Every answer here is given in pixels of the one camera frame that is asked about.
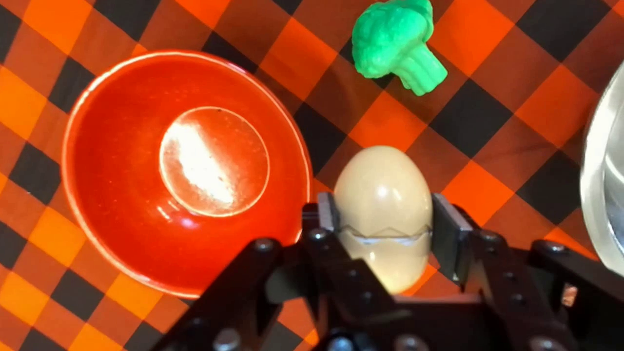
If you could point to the cracked beige toy egg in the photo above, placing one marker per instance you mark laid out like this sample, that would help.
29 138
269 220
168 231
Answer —
382 189

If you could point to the silver metal bowl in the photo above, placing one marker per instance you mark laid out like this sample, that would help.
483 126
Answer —
606 183

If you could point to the empty red bowl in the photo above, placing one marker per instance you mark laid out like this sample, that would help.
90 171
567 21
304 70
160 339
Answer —
162 183

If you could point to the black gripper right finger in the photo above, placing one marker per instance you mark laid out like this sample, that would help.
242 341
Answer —
519 294

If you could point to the orange black checkered tablecloth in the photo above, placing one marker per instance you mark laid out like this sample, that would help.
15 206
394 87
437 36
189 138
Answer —
493 118

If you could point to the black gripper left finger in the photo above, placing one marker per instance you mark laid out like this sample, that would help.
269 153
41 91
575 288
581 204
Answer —
324 286

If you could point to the green toy broccoli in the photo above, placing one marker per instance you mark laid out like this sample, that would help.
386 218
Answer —
392 42

